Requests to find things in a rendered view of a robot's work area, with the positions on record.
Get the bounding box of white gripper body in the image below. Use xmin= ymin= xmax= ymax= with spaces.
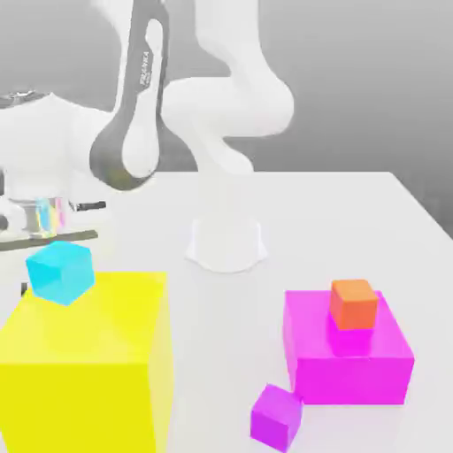
xmin=0 ymin=228 xmax=101 ymax=265

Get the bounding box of small cyan cube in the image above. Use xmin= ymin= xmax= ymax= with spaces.
xmin=25 ymin=240 xmax=97 ymax=308

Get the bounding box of small purple cube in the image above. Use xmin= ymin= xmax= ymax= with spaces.
xmin=250 ymin=383 xmax=304 ymax=453

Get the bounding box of small orange cube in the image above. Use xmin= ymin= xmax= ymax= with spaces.
xmin=328 ymin=278 xmax=380 ymax=333

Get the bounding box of large yellow box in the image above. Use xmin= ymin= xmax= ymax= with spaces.
xmin=0 ymin=271 xmax=175 ymax=453

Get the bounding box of large magenta box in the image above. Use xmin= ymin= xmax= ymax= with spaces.
xmin=281 ymin=289 xmax=416 ymax=407

